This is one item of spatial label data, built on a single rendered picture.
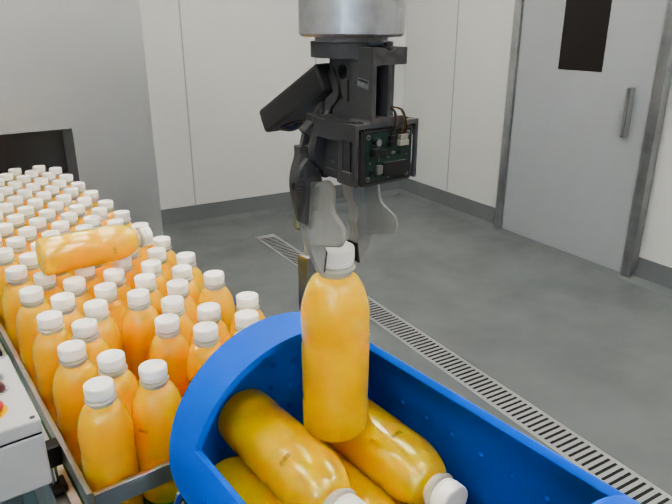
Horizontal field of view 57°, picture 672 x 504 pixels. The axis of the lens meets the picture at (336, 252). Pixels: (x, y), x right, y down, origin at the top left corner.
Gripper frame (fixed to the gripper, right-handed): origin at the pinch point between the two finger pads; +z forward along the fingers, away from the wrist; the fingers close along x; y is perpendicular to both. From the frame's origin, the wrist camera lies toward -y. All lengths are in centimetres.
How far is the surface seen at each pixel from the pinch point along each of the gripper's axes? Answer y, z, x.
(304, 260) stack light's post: -54, 26, 33
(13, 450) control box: -27.3, 27.9, -28.8
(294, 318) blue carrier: -9.0, 11.3, 0.7
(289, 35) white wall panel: -406, -9, 260
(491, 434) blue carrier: 13.0, 19.0, 10.7
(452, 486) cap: 13.8, 21.8, 4.3
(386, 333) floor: -171, 136, 165
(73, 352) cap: -39.9, 23.8, -17.7
